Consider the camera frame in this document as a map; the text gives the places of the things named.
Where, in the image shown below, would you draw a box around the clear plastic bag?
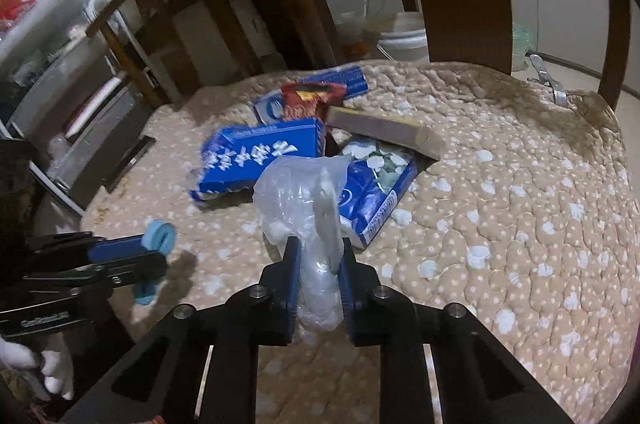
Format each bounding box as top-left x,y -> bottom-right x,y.
253,155 -> 350,332

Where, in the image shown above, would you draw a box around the blue toothpaste box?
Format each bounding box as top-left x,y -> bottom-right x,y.
189,118 -> 326,203

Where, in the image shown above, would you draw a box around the blue white milk carton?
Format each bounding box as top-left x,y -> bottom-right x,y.
338,137 -> 418,249

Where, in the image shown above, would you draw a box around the long blue carton box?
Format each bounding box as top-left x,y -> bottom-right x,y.
252,65 -> 368,124

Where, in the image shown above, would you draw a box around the red snack wrapper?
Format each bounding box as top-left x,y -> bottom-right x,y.
281,82 -> 347,121

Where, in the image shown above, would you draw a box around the green lined trash bin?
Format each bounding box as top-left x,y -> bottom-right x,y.
511,22 -> 537,72

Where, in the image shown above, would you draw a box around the grey kitchen cabinets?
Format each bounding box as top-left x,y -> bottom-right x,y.
491,0 -> 640,95

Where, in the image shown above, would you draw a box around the white gloved left hand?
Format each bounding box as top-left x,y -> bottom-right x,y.
1,333 -> 75,401

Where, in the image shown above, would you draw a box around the grey rectangular box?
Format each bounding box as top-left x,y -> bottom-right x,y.
326,106 -> 446,160

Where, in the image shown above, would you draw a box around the white plastic bucket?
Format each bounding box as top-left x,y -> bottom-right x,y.
362,12 -> 430,62

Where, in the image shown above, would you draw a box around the wooden chair left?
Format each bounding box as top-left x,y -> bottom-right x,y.
84,0 -> 346,109

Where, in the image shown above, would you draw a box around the metal clip on cover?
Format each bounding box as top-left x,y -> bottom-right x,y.
527,51 -> 568,107

